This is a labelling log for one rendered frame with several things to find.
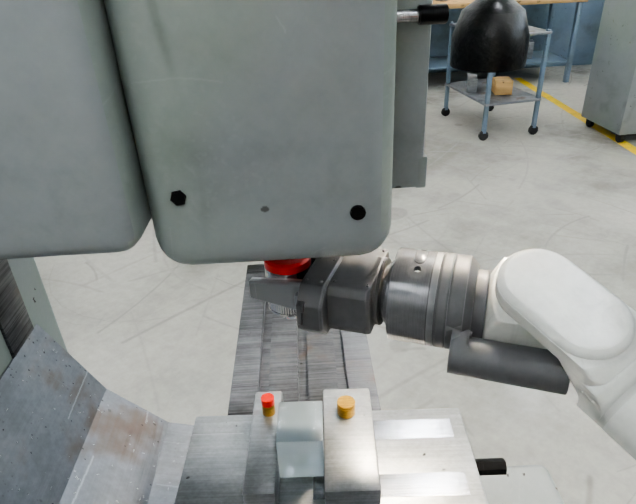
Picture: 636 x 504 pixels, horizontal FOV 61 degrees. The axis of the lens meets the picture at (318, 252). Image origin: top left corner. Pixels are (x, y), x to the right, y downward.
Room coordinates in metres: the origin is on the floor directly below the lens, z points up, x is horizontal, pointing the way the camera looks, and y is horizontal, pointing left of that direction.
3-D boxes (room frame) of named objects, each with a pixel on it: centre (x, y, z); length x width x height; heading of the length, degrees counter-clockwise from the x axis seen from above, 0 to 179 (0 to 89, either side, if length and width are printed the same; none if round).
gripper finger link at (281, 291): (0.43, 0.04, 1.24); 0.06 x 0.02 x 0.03; 69
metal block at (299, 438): (0.44, 0.03, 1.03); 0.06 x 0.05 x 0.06; 179
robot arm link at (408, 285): (0.43, -0.05, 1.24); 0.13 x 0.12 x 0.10; 159
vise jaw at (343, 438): (0.44, -0.03, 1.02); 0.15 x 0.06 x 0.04; 179
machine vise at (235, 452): (0.44, 0.00, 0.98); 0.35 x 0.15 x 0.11; 89
